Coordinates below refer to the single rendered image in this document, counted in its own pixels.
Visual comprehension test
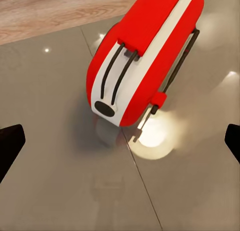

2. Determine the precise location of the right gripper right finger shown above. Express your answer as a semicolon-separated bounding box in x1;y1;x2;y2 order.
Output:
224;123;240;163

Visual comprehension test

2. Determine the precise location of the radio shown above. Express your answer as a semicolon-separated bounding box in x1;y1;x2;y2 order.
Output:
86;0;204;127

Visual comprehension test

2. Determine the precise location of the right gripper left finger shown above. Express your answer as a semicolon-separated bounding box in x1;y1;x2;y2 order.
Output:
0;124;26;183

